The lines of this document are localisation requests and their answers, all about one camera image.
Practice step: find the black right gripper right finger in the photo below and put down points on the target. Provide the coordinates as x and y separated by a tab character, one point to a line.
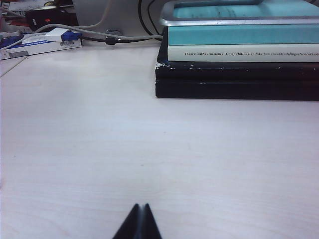
149	224

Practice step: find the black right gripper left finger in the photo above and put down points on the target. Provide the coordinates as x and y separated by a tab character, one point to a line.
132	224

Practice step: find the digital weighing scale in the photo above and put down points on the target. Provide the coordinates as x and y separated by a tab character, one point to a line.
224	71

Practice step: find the white and blue carton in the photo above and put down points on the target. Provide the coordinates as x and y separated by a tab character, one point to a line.
37	49

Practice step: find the white adapter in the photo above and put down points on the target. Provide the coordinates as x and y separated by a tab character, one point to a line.
56	34

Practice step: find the teal book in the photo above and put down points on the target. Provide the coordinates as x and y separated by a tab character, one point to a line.
236	35

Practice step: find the grey desk divider panel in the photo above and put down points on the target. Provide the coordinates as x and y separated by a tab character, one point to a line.
124	15

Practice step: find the AOC monitor with silver stand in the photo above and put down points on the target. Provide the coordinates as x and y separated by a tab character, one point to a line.
224	22

